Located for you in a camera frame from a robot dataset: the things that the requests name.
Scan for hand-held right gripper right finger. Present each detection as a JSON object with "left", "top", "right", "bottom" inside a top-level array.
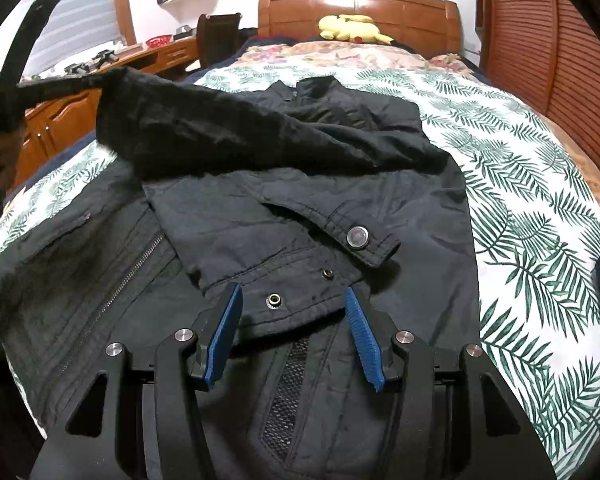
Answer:
[{"left": 344, "top": 286, "right": 556, "bottom": 480}]

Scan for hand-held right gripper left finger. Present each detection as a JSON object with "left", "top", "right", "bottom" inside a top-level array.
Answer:
[{"left": 30, "top": 282, "right": 244, "bottom": 480}]

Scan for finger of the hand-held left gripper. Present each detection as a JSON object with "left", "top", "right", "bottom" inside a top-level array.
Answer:
[
  {"left": 20, "top": 72, "right": 106, "bottom": 98},
  {"left": 0, "top": 0, "right": 67, "bottom": 91}
]

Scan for dark grey zip jacket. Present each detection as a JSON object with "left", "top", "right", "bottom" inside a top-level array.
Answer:
[{"left": 0, "top": 67, "right": 483, "bottom": 480}]

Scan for wooden desk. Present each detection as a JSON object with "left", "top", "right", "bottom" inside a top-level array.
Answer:
[{"left": 0, "top": 35, "right": 201, "bottom": 186}]

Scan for grey window blind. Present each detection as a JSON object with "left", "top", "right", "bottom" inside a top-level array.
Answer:
[{"left": 0, "top": 0, "right": 121, "bottom": 83}]

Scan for dark wooden chair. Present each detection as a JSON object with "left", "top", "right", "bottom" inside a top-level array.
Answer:
[{"left": 196, "top": 12, "right": 243, "bottom": 68}]

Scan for leaf-print bed sheet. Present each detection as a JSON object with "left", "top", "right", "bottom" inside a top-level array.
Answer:
[{"left": 0, "top": 62, "right": 600, "bottom": 480}]

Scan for floral pillows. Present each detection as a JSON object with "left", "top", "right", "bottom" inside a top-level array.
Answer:
[{"left": 230, "top": 40, "right": 473, "bottom": 73}]

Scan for yellow plush toy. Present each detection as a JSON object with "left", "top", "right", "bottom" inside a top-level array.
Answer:
[{"left": 317, "top": 12, "right": 395, "bottom": 46}]

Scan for wooden bed headboard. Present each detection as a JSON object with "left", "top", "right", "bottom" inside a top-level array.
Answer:
[{"left": 257, "top": 0, "right": 463, "bottom": 58}]

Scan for wooden louvred wardrobe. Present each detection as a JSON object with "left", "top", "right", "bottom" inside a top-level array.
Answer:
[{"left": 472, "top": 0, "right": 600, "bottom": 181}]

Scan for wooden window frame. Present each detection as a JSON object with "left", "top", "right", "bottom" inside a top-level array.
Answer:
[{"left": 111, "top": 0, "right": 137, "bottom": 46}]

